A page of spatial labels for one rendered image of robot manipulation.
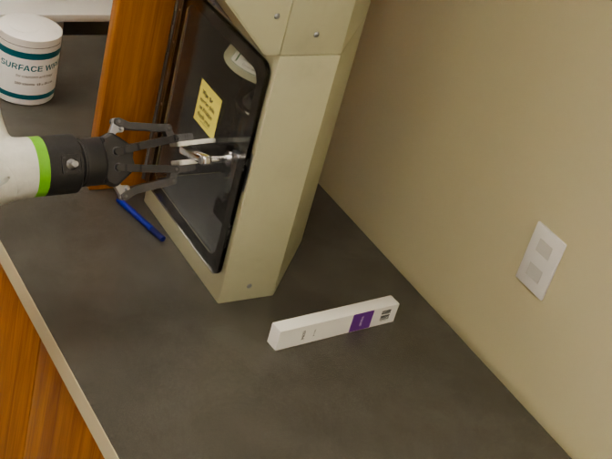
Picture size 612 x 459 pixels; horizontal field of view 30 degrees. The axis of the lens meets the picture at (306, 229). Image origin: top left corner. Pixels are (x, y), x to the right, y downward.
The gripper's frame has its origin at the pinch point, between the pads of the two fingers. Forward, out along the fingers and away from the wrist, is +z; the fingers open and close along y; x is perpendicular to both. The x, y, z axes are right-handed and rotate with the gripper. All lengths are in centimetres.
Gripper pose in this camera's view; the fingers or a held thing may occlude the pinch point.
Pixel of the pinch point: (193, 152)
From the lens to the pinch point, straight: 187.9
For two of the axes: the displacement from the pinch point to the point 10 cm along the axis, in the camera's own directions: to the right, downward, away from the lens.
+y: -0.8, -9.9, -0.9
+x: -5.4, -0.3, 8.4
